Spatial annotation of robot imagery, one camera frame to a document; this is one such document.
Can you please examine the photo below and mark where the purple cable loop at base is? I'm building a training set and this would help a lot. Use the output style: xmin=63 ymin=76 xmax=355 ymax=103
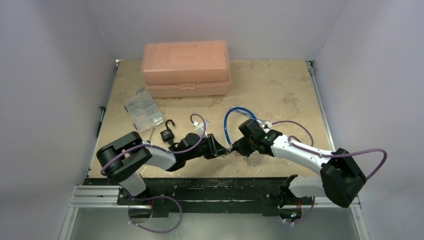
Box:
xmin=127 ymin=195 xmax=184 ymax=235

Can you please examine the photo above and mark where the green-handled screwdriver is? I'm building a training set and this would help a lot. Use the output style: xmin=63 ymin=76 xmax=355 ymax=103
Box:
xmin=147 ymin=128 xmax=155 ymax=143

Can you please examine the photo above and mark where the black padlock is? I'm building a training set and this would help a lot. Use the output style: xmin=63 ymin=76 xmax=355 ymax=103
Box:
xmin=160 ymin=119 xmax=176 ymax=145

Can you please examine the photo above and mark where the clear plastic parts box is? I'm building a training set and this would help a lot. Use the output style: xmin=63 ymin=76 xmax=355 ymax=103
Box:
xmin=124 ymin=91 xmax=165 ymax=133

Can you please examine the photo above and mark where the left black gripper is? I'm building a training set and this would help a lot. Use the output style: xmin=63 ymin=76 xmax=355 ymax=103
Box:
xmin=184 ymin=133 xmax=229 ymax=161

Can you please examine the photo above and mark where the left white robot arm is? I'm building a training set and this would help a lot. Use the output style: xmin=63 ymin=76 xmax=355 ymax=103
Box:
xmin=96 ymin=131 xmax=230 ymax=205

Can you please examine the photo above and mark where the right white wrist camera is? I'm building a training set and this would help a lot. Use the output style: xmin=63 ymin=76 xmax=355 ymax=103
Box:
xmin=262 ymin=122 xmax=273 ymax=129

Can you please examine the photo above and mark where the orange plastic toolbox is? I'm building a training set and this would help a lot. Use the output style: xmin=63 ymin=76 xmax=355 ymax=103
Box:
xmin=141 ymin=40 xmax=232 ymax=98

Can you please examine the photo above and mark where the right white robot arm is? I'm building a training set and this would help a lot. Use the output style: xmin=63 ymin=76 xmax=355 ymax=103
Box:
xmin=231 ymin=119 xmax=367 ymax=208

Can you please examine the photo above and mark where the silver open-end wrench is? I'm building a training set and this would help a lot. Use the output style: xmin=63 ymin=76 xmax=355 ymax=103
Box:
xmin=256 ymin=118 xmax=270 ymax=128

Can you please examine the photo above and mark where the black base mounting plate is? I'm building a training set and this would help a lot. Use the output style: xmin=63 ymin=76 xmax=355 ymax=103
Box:
xmin=83 ymin=177 xmax=320 ymax=218

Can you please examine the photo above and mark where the blue cable lock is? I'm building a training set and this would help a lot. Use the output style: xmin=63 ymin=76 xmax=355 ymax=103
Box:
xmin=223 ymin=106 xmax=259 ymax=150

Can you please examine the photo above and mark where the black tool beside table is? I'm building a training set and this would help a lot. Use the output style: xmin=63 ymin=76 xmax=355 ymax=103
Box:
xmin=96 ymin=106 xmax=106 ymax=138

